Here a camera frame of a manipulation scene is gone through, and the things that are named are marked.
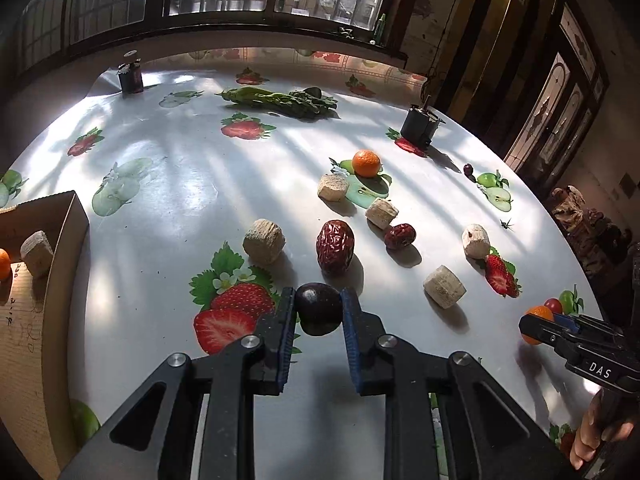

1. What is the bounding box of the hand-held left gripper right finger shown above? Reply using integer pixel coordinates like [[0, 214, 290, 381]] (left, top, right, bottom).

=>
[[340, 287, 576, 480]]

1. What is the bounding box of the green leafy vegetable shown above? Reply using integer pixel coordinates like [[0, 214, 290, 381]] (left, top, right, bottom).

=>
[[215, 86, 339, 120]]

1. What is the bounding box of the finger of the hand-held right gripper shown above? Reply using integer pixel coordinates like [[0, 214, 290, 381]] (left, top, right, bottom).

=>
[[518, 312, 581, 359], [554, 312, 621, 336]]

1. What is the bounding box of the fruit print tablecloth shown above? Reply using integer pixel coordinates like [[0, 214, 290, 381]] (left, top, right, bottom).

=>
[[0, 47, 601, 480]]

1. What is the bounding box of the brown cardboard box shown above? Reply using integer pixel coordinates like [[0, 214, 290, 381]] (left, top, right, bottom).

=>
[[0, 190, 91, 480]]

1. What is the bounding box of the small red date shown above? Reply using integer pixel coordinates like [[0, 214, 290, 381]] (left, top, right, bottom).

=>
[[383, 222, 417, 252]]

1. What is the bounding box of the large red date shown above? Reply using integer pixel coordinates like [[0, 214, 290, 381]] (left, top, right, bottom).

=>
[[315, 219, 356, 277]]

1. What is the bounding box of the wood root carving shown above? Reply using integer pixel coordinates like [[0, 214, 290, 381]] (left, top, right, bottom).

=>
[[547, 185, 631, 261]]

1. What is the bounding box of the person's right hand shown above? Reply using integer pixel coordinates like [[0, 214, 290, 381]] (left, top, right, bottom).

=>
[[570, 390, 640, 471]]

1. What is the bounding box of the dark purple plum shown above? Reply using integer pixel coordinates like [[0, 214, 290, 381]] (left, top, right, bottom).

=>
[[294, 282, 345, 337]]

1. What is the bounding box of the beige cylindrical chunk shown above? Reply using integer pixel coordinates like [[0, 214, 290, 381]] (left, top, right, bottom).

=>
[[242, 218, 287, 267], [461, 223, 491, 260], [423, 266, 468, 311], [20, 230, 55, 279], [365, 197, 400, 231], [317, 172, 350, 202]]

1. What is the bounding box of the black motor with shaft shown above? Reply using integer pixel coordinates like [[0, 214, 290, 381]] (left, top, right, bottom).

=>
[[400, 95, 447, 150]]

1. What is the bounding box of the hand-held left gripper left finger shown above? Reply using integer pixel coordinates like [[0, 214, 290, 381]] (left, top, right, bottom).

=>
[[60, 286, 301, 480]]

